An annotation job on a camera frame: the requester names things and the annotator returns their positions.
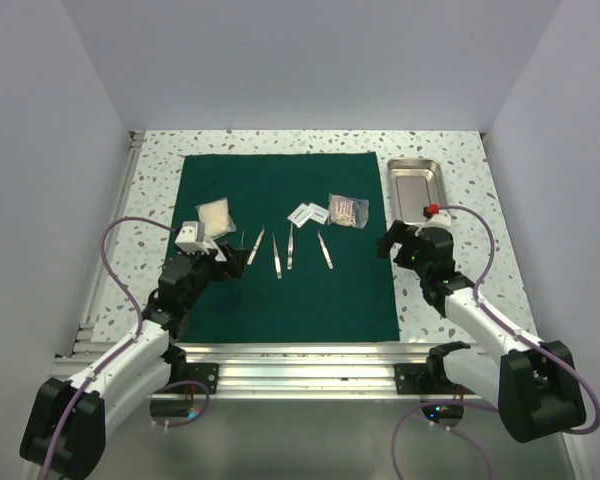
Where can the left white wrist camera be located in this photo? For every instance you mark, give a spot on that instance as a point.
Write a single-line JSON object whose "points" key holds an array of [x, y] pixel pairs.
{"points": [[192, 239]]}

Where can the stainless steel tray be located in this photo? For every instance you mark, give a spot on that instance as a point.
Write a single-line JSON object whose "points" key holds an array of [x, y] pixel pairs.
{"points": [[414, 184]]}

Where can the curved steel tweezers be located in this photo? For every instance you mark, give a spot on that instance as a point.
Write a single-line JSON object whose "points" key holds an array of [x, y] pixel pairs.
{"points": [[256, 246]]}

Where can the white sachet blue text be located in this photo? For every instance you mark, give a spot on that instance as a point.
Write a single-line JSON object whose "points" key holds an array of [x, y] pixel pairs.
{"points": [[318, 213]]}

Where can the green surgical cloth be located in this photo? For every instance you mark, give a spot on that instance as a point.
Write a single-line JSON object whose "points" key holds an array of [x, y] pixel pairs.
{"points": [[353, 302]]}

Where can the white sachet small print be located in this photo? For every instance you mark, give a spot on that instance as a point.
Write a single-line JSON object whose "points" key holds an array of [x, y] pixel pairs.
{"points": [[301, 214]]}

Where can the cotton swab packet printed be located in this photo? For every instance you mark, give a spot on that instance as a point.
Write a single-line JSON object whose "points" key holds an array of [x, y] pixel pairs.
{"points": [[348, 212]]}

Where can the straight steel tweezers long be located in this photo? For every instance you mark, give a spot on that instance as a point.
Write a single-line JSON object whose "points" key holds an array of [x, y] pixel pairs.
{"points": [[277, 262]]}

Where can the aluminium front rail frame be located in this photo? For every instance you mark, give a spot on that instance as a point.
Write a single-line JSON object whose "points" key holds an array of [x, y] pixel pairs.
{"points": [[336, 371]]}

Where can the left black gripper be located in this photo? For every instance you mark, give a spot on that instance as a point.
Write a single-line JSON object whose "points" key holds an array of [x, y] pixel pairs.
{"points": [[222, 270]]}

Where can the aluminium left side rail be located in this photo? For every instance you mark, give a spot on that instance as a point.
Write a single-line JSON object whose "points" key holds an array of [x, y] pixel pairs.
{"points": [[90, 310]]}

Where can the white suture packet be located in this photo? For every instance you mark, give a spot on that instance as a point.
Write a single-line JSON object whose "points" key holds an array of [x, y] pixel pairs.
{"points": [[221, 255]]}

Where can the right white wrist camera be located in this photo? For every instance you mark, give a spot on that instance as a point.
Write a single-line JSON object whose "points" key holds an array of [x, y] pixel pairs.
{"points": [[436, 217]]}

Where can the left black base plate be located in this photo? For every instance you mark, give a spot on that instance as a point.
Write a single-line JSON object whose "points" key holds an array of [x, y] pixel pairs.
{"points": [[205, 373]]}

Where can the white gauze in clear bag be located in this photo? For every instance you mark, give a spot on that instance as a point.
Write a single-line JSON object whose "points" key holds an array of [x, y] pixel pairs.
{"points": [[215, 216]]}

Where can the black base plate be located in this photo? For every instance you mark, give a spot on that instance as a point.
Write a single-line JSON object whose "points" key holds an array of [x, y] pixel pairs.
{"points": [[205, 373], [415, 375]]}

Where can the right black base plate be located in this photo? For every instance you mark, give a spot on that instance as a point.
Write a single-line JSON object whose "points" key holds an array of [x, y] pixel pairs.
{"points": [[415, 375]]}

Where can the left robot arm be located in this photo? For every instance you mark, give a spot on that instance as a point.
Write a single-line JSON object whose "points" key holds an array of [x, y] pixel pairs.
{"points": [[71, 420]]}

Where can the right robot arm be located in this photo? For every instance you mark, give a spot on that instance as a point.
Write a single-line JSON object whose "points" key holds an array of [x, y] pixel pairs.
{"points": [[530, 382]]}

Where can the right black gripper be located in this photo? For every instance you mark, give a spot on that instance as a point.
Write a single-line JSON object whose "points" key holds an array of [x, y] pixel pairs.
{"points": [[400, 233]]}

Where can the short steel tweezers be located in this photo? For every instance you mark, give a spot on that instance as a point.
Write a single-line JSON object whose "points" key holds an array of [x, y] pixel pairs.
{"points": [[325, 251]]}

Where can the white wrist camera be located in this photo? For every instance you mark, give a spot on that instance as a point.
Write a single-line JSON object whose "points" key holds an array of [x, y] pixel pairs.
{"points": [[436, 217], [192, 239]]}

